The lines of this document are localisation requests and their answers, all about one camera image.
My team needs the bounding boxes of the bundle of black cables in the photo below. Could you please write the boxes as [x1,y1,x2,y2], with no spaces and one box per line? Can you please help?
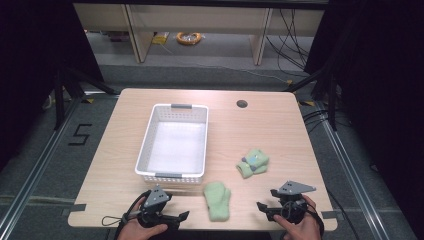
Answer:
[264,8,316,78]

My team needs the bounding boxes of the dark box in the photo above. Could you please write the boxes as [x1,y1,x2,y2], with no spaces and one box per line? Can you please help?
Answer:
[109,30,132,43]

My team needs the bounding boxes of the green mitten with blue patch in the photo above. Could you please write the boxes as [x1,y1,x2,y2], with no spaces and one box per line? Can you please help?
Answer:
[235,148,270,179]

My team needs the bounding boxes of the long black floor cable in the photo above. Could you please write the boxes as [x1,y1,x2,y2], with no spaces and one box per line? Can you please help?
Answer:
[325,188,360,240]

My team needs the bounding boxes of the white floor cable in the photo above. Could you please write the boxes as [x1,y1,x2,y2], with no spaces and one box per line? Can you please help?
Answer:
[159,43,292,84]

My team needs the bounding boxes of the light wooden shelf unit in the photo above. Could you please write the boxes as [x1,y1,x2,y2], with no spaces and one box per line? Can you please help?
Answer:
[73,3,326,66]

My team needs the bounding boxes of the yellow packet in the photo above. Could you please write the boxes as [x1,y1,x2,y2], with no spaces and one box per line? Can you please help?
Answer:
[152,32,170,46]

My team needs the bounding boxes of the black floor cables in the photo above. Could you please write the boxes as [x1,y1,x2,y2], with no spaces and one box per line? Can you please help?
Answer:
[301,108,330,135]

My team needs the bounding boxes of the white plastic basket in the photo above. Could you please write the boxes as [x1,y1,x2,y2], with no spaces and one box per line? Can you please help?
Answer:
[134,103,210,185]

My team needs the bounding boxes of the person's left hand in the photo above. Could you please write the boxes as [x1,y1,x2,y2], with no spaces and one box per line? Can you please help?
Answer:
[117,197,169,240]

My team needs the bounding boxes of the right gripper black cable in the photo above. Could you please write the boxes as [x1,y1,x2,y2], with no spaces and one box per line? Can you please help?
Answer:
[307,200,326,238]

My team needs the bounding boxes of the plain green mitten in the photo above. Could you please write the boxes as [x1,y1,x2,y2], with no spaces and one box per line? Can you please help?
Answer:
[203,181,232,223]

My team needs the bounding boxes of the black metal stand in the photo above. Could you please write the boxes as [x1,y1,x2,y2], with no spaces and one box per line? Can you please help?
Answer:
[53,64,120,131]
[283,66,338,132]

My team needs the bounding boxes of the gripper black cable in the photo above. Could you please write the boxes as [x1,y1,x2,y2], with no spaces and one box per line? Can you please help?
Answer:
[307,200,326,238]
[101,190,153,240]

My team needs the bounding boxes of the person's right hand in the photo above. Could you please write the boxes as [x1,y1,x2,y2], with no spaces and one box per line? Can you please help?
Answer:
[273,194,323,240]

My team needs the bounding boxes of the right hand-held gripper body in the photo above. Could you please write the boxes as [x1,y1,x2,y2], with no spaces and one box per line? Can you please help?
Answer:
[277,180,317,225]

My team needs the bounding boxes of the dark curtain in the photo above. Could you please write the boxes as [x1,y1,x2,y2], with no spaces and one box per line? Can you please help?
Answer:
[304,0,424,240]
[0,0,105,172]

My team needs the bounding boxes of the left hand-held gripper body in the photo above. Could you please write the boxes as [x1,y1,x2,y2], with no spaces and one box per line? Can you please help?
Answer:
[134,184,174,231]

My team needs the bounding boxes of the metal floor rail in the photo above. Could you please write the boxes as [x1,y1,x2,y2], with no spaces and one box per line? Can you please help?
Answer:
[0,95,83,232]
[314,101,392,240]

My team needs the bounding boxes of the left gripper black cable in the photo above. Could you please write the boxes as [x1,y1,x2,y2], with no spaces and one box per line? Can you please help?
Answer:
[101,190,153,240]

